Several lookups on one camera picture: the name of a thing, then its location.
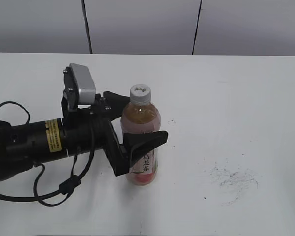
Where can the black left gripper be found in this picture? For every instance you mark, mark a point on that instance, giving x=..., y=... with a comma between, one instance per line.
x=90, y=129

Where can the white bottle cap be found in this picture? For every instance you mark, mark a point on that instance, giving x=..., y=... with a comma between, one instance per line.
x=140, y=94

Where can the oolong tea bottle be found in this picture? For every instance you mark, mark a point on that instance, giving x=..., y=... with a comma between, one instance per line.
x=142, y=119

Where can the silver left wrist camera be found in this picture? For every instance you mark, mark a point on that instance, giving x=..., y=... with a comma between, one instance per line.
x=79, y=86

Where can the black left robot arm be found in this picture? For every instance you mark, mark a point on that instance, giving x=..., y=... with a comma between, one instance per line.
x=25, y=146

